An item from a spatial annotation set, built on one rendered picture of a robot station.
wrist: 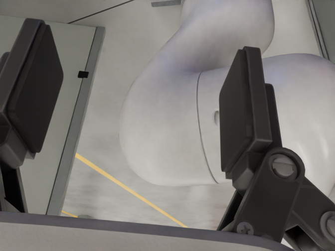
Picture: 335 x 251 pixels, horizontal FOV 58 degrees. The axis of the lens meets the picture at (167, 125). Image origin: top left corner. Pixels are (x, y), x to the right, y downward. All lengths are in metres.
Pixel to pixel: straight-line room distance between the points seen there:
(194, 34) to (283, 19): 1.68
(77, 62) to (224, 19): 1.56
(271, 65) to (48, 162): 1.36
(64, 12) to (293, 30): 1.40
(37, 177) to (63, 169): 0.12
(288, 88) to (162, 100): 0.11
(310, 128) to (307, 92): 0.03
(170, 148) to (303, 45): 1.95
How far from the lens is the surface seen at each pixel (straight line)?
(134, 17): 1.97
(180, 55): 0.34
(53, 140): 1.60
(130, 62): 2.25
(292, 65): 0.28
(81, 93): 1.72
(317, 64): 0.29
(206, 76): 0.30
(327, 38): 1.48
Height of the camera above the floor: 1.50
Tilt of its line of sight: 31 degrees down
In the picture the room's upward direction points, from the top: 176 degrees counter-clockwise
